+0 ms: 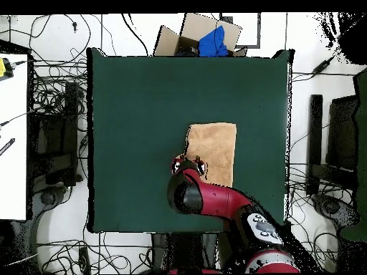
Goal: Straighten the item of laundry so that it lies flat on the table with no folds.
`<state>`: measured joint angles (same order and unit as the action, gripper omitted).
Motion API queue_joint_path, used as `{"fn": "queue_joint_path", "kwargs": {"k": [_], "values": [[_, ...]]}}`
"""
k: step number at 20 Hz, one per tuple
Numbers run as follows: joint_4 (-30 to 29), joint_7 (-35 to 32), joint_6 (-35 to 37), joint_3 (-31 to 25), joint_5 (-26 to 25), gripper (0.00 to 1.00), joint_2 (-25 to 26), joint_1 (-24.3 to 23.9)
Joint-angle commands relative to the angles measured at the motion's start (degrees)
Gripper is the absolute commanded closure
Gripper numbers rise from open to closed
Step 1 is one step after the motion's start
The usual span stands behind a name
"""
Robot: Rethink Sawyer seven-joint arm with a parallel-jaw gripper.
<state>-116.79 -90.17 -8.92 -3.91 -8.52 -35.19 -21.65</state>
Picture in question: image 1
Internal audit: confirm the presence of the tan terry towel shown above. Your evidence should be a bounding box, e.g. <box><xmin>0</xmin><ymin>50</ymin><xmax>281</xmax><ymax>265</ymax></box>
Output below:
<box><xmin>173</xmin><ymin>122</ymin><xmax>238</xmax><ymax>188</ymax></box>

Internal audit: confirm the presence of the black flat strip tool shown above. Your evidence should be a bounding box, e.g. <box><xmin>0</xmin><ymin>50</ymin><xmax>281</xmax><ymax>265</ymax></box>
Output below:
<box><xmin>0</xmin><ymin>137</ymin><xmax>16</xmax><ymax>156</ymax></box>

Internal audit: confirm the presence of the dark green table cloth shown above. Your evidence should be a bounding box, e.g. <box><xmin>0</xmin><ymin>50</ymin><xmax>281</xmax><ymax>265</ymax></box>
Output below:
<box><xmin>86</xmin><ymin>47</ymin><xmax>293</xmax><ymax>233</ymax></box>

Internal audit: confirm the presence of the blue garment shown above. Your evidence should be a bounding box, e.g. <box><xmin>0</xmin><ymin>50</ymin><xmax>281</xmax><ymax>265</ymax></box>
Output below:
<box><xmin>198</xmin><ymin>25</ymin><xmax>229</xmax><ymax>57</ymax></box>

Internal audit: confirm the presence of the black upright bar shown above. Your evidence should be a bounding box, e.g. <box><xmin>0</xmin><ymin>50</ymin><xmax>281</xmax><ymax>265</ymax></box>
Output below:
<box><xmin>305</xmin><ymin>94</ymin><xmax>324</xmax><ymax>196</ymax></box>

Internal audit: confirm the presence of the open cardboard box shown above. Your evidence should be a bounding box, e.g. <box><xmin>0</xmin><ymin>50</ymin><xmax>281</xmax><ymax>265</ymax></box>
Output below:
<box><xmin>153</xmin><ymin>12</ymin><xmax>248</xmax><ymax>57</ymax></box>

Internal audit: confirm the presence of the black power strip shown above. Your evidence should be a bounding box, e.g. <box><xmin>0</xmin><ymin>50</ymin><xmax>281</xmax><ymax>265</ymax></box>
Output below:
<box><xmin>78</xmin><ymin>246</ymin><xmax>92</xmax><ymax>274</ymax></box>

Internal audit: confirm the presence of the black power adapter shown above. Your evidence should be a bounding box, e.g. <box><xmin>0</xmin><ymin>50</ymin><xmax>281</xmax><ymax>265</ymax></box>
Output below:
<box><xmin>312</xmin><ymin>58</ymin><xmax>333</xmax><ymax>74</ymax></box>

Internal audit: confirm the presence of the dark green fabric piece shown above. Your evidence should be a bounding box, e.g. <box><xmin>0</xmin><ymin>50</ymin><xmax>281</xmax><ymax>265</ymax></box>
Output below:
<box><xmin>339</xmin><ymin>67</ymin><xmax>367</xmax><ymax>242</ymax></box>

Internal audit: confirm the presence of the white desk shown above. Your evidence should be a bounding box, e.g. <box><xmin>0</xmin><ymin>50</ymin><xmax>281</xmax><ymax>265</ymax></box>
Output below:
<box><xmin>0</xmin><ymin>53</ymin><xmax>29</xmax><ymax>221</ymax></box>

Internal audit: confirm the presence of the yellow and black device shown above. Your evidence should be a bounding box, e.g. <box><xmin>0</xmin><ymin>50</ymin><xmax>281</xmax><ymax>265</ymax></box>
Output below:
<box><xmin>0</xmin><ymin>57</ymin><xmax>14</xmax><ymax>82</ymax></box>

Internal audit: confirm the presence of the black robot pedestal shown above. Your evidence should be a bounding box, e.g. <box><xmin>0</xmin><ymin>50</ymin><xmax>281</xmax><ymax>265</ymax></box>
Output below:
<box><xmin>151</xmin><ymin>232</ymin><xmax>221</xmax><ymax>271</ymax></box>

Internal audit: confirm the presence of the thick black cable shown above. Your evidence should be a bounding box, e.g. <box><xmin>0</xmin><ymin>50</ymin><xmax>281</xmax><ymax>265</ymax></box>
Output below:
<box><xmin>120</xmin><ymin>12</ymin><xmax>151</xmax><ymax>57</ymax></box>

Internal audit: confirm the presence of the dark square floor frame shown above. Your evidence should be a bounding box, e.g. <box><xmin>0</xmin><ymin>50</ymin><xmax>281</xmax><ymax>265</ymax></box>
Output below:
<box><xmin>219</xmin><ymin>12</ymin><xmax>262</xmax><ymax>49</ymax></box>

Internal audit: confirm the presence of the thin black cable with plug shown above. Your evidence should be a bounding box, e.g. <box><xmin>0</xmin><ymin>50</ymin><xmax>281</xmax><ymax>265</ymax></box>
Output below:
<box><xmin>28</xmin><ymin>14</ymin><xmax>92</xmax><ymax>63</ymax></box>

